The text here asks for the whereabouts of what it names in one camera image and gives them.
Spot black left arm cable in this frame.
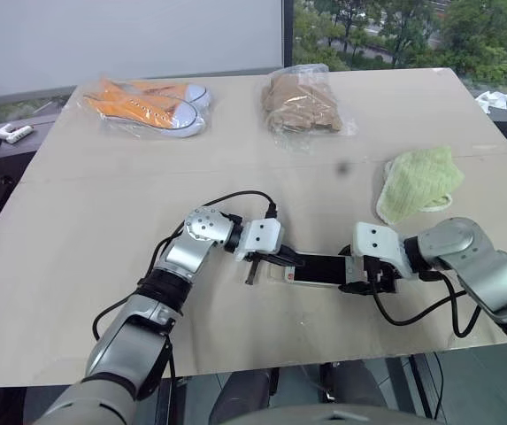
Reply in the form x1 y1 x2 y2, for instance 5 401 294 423
91 189 280 355

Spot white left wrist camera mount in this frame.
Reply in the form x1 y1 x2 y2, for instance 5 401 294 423
234 217 283 263

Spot clear plastic garment bag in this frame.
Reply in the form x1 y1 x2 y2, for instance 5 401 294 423
258 63 361 154

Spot clear plastic phone case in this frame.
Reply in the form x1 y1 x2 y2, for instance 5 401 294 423
266 261 339 290

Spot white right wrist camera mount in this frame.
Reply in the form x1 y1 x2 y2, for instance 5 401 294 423
351 220 414 281

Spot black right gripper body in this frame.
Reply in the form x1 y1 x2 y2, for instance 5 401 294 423
360 255 399 295

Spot light green knitted cloth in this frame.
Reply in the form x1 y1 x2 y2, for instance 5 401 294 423
375 145 466 225

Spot folded brown garment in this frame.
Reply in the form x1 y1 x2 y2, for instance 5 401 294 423
260 72 345 134

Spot black table leg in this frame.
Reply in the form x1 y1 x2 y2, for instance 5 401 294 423
406 351 448 422

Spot white power strip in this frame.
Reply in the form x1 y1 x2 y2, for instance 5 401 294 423
0 124 35 144

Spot black window post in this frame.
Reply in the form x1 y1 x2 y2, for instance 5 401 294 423
280 0 296 68

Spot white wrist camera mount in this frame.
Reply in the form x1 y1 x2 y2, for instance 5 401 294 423
234 217 283 263
351 220 414 281

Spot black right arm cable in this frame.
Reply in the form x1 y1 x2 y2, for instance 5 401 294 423
370 269 484 340

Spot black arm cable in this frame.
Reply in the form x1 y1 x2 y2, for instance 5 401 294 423
91 189 280 355
370 269 484 340

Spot crumpled white paper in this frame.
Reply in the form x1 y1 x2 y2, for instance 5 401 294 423
474 89 507 114

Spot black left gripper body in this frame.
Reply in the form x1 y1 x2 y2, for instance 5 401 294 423
249 246 297 267

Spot orange sneakers in plastic bag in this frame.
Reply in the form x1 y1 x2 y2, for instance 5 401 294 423
77 73 215 141

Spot black box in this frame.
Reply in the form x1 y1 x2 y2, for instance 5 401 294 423
285 251 365 287

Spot orange canvas sneaker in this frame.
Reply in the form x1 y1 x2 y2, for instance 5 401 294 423
82 91 204 130
101 76 214 108

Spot white projection screen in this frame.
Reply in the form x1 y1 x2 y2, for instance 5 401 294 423
0 0 286 104

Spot dark rounded shape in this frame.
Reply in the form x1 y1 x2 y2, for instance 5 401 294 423
208 367 279 425

